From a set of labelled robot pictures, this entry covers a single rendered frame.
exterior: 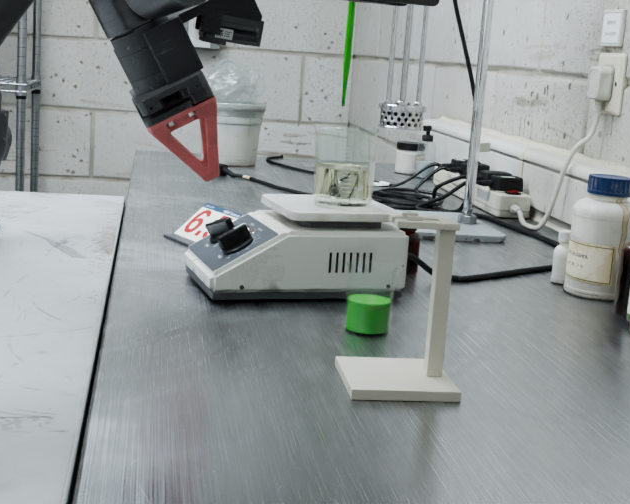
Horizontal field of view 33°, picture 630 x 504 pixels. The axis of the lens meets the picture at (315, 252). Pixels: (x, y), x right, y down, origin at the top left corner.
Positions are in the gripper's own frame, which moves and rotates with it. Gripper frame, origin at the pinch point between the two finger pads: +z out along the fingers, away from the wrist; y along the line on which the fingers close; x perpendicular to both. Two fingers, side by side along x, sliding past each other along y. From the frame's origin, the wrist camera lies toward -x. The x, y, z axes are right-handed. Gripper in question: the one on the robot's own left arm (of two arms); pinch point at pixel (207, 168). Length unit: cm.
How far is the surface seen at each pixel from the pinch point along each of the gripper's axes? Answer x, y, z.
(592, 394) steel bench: -17.2, -31.3, 21.6
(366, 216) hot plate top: -11.7, -2.2, 10.8
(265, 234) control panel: -2.2, -0.9, 8.2
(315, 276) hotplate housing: -4.6, -3.5, 13.5
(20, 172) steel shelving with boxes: 39, 205, 24
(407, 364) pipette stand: -6.1, -26.1, 14.8
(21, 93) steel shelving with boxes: 29, 206, 5
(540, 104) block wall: -58, 66, 31
